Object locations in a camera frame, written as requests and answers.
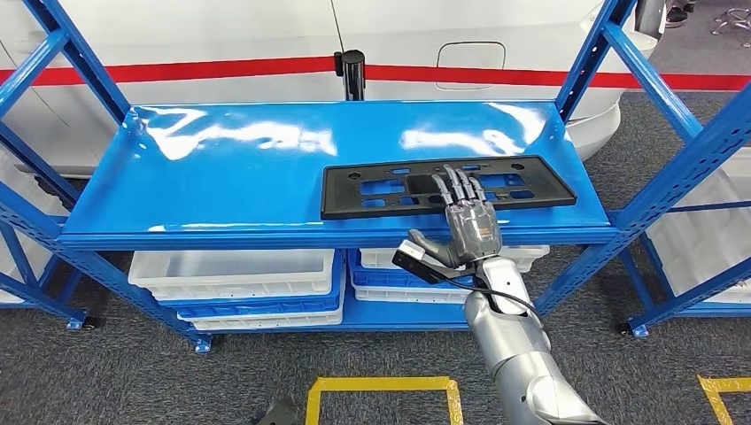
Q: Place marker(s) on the red barrier belt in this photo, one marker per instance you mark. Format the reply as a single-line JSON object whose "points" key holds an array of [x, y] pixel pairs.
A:
{"points": [[176, 71]]}

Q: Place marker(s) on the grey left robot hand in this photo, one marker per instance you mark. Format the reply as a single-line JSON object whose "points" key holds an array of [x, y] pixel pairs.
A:
{"points": [[278, 410]]}

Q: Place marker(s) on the person's foot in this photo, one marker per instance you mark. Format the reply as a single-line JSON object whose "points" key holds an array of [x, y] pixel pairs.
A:
{"points": [[680, 17]]}

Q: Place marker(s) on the black plastic plate part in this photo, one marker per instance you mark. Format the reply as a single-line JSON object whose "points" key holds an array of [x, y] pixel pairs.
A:
{"points": [[352, 193]]}

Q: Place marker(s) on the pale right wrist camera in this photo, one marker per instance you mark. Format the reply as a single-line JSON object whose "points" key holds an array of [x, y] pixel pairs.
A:
{"points": [[411, 251]]}

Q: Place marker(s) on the blue metal shelf rack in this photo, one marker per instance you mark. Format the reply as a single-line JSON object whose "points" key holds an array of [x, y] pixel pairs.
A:
{"points": [[692, 297], [41, 298], [234, 176]]}

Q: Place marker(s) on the black stanchion post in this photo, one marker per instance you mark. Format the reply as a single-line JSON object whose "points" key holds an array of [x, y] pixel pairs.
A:
{"points": [[351, 73]]}

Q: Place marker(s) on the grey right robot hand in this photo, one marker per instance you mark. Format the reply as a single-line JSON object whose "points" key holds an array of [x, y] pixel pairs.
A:
{"points": [[472, 229]]}

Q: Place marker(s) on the white car body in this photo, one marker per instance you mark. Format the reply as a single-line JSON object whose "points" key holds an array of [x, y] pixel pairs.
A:
{"points": [[176, 29]]}

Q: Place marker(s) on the metal chair base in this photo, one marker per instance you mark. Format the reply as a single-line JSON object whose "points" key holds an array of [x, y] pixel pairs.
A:
{"points": [[733, 17]]}

